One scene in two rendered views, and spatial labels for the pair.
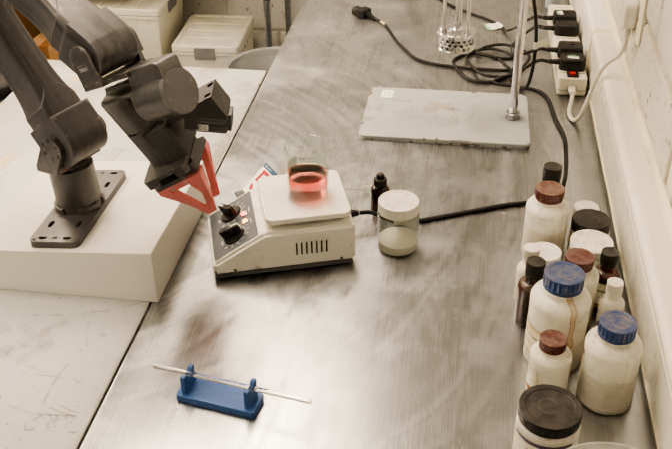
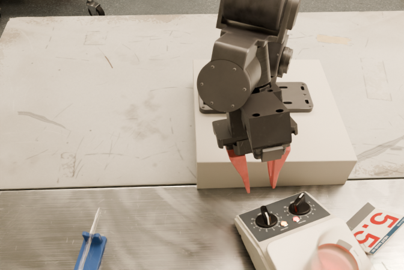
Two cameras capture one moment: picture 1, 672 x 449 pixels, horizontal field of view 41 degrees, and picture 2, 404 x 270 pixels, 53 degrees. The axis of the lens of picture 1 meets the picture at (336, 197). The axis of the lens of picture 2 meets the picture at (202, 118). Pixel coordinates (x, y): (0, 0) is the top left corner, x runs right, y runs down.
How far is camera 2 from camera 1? 0.92 m
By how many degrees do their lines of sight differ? 59
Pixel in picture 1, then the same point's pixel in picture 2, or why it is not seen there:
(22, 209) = not seen: hidden behind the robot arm
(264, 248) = (255, 253)
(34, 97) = not seen: hidden behind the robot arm
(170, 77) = (219, 67)
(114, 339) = (150, 174)
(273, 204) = (296, 243)
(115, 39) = not seen: outside the picture
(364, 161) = not seen: outside the picture
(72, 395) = (92, 168)
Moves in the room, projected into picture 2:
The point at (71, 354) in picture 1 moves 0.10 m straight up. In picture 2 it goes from (132, 153) to (125, 118)
